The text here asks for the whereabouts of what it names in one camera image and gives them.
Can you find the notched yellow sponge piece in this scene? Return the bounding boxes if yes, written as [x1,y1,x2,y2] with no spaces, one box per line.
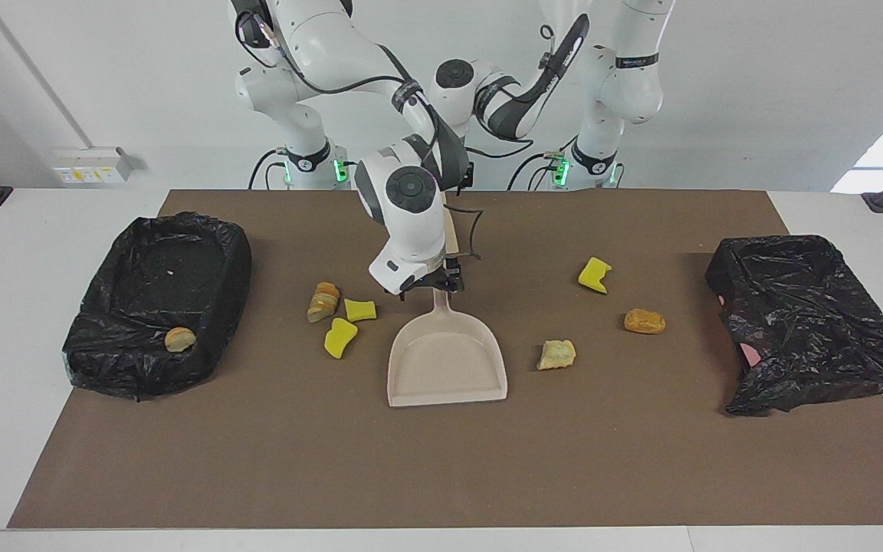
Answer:
[578,257,612,295]

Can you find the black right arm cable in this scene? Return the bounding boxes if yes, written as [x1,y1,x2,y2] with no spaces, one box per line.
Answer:
[235,8,484,265]

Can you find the beige hand brush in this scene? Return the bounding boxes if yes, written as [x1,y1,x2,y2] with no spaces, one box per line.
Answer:
[441,195,462,271]

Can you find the beige plastic dustpan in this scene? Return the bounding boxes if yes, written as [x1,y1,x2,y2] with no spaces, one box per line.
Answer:
[386,287,509,408]

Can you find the crumpled black trash bag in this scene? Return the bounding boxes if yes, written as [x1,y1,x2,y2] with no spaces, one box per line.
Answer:
[704,235,883,416]

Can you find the black left base cable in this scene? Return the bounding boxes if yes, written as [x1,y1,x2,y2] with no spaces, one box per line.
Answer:
[507,134,569,191]

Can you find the white wall socket box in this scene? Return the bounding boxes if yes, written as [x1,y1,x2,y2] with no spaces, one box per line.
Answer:
[53,147,134,185]

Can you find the brown table mat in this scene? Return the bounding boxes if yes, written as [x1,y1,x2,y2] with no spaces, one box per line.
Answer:
[7,189,883,530]

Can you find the pale bread chunk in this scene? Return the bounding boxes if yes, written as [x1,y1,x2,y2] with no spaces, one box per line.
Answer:
[537,340,577,371]

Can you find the pink bin under bag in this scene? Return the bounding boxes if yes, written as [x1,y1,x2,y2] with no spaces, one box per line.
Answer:
[714,291,764,367]

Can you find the brown bread roll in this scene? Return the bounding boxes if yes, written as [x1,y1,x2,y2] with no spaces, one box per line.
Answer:
[624,308,667,335]

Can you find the open bin with black bag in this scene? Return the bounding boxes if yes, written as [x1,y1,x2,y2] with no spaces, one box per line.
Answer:
[62,212,253,401]

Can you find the sliced orange baguette piece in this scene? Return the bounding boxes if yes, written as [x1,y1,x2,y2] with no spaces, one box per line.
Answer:
[307,282,340,324]

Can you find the curved yellow sponge piece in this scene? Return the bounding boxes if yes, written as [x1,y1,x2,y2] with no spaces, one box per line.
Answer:
[324,317,359,360]

